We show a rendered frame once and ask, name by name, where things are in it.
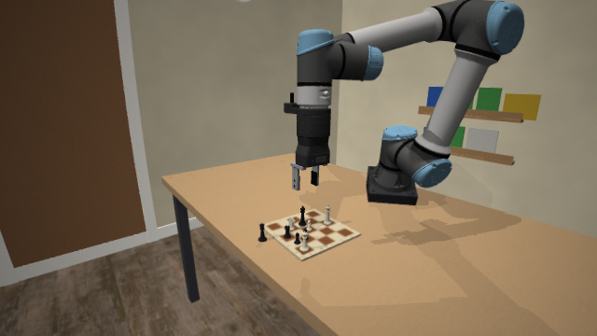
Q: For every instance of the brown and cream chessboard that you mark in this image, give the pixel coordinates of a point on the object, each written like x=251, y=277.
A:
x=321, y=238

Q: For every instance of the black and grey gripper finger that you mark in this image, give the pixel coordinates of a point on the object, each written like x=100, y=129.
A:
x=315, y=176
x=295, y=175

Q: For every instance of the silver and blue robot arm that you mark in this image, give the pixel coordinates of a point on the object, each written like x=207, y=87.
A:
x=483, y=30

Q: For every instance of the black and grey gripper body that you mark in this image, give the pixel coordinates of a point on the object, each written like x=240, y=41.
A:
x=313, y=125

